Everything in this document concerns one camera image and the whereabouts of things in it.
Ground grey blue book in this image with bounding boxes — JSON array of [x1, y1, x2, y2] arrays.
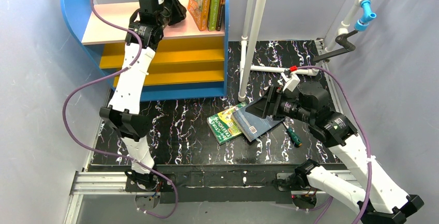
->
[[231, 104, 284, 143]]

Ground green handled screwdriver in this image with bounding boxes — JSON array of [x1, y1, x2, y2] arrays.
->
[[282, 122, 302, 147]]

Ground lime green treehouse book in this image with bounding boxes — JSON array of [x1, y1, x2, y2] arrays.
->
[[207, 0, 221, 31]]

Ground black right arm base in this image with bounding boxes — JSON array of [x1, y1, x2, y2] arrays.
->
[[273, 159, 320, 209]]

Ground black pipe handle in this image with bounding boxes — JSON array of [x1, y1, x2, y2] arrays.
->
[[312, 29, 359, 64]]

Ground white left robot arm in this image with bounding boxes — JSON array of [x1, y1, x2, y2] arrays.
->
[[99, 0, 186, 187]]

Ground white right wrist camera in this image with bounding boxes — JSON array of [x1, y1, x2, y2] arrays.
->
[[281, 66, 300, 93]]

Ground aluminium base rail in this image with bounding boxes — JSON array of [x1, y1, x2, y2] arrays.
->
[[63, 169, 392, 224]]

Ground dark green storey treehouse book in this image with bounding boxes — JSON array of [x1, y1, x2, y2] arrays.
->
[[207, 102, 247, 145]]

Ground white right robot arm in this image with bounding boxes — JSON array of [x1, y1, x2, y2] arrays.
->
[[247, 81, 424, 223]]

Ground white pvc pipe frame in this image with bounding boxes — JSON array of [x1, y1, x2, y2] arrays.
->
[[237, 0, 378, 102]]

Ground red hardcover book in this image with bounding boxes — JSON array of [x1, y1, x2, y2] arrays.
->
[[215, 0, 226, 31]]

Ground blue pink yellow bookshelf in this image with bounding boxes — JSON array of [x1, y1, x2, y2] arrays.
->
[[60, 0, 229, 101]]

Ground blue pipe fitting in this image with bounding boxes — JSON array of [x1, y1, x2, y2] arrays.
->
[[354, 0, 377, 32]]

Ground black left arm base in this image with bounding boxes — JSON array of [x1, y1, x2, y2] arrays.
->
[[124, 169, 173, 210]]

